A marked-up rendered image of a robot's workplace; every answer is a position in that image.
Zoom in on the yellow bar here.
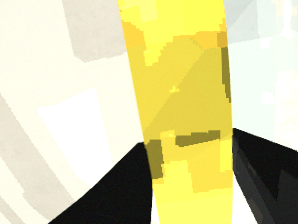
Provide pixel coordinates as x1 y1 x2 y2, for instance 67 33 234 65
117 0 233 224

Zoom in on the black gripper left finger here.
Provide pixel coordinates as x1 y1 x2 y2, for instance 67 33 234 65
47 141 153 224

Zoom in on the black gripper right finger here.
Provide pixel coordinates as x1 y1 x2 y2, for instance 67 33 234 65
231 128 298 224

